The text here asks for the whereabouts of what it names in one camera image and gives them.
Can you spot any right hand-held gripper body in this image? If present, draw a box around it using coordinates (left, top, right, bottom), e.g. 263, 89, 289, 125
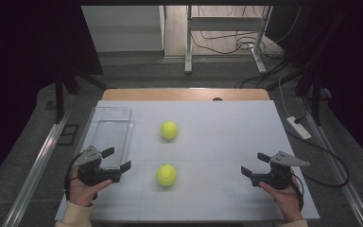
250, 150, 311, 191

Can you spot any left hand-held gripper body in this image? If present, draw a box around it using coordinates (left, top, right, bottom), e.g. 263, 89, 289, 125
74, 145, 123, 187

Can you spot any clear plastic container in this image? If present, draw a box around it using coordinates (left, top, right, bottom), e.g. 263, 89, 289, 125
88, 106, 135, 169

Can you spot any yellow tennis ball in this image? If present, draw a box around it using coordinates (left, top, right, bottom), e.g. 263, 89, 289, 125
160, 120, 180, 141
156, 164, 178, 187

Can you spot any person's left hand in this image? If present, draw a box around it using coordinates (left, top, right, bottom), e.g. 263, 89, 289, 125
67, 166, 113, 208

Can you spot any person's right hand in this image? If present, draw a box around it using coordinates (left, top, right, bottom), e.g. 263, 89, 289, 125
258, 176, 303, 223

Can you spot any white table cover board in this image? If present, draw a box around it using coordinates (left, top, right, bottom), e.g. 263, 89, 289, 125
54, 99, 320, 221

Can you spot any black floor socket plate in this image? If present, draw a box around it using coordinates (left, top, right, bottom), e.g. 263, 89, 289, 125
56, 124, 79, 147

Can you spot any white power strip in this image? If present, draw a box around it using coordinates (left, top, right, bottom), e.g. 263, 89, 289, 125
285, 115, 313, 141

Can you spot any black tripod stand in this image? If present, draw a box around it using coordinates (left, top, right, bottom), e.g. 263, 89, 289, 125
273, 62, 332, 127
55, 67, 114, 124

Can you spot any wooden table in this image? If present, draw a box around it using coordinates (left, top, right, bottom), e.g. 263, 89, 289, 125
101, 88, 271, 102

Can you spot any dark curtain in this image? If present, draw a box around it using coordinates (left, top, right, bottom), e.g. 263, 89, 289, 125
266, 0, 363, 174
0, 0, 103, 190

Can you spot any white cabinet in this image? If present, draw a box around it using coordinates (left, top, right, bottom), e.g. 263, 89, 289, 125
80, 5, 168, 53

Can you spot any left hand-held gripper black cable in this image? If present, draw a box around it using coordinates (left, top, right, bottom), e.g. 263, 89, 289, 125
63, 150, 84, 201

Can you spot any hand-held gripper black cable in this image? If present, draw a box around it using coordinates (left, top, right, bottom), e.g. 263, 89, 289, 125
291, 171, 305, 212
63, 150, 84, 201

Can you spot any right hand-held gripper black cable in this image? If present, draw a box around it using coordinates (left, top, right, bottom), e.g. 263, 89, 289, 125
291, 171, 305, 212

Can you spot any aluminium rail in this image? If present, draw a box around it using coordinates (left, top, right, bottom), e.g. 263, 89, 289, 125
297, 96, 363, 227
1, 94, 77, 227

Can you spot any black power cable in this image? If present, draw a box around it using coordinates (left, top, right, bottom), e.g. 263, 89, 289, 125
285, 129, 351, 188

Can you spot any tangle of black floor cables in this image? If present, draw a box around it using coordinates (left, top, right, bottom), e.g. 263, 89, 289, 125
190, 6, 302, 61

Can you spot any white metal desk frame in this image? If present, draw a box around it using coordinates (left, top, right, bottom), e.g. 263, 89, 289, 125
183, 5, 273, 75

